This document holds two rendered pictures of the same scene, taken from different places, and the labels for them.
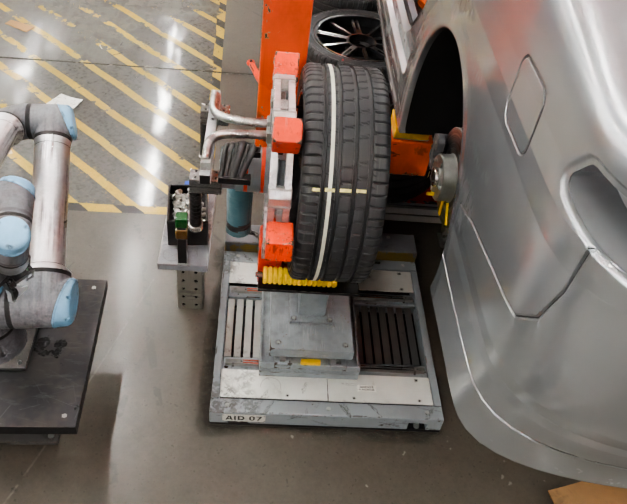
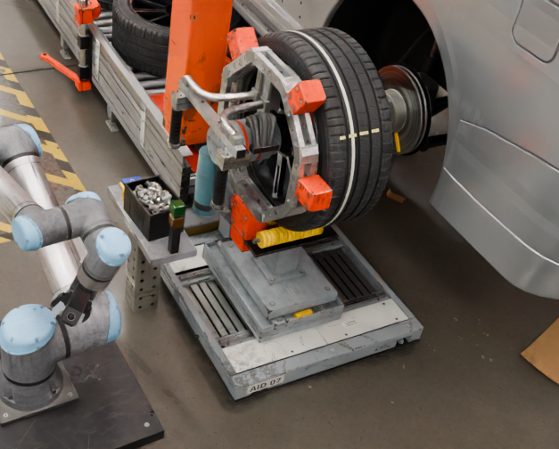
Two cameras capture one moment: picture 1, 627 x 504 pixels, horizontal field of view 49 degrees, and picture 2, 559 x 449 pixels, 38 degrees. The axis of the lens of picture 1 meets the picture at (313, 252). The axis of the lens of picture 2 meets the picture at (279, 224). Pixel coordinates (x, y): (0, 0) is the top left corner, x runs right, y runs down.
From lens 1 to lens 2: 1.20 m
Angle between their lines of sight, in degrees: 22
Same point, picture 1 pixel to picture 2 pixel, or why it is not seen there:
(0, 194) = (84, 211)
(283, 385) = (283, 344)
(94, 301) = not seen: hidden behind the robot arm
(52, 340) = (82, 365)
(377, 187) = (385, 124)
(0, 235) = (110, 247)
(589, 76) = not seen: outside the picture
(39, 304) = (94, 322)
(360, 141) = (363, 88)
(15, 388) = (81, 419)
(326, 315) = (297, 268)
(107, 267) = (36, 297)
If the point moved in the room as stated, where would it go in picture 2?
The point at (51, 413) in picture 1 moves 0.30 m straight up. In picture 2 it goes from (133, 427) to (138, 358)
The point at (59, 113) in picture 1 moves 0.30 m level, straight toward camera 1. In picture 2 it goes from (25, 133) to (85, 181)
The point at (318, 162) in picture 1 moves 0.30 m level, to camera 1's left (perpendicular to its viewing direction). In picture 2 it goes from (339, 113) to (244, 120)
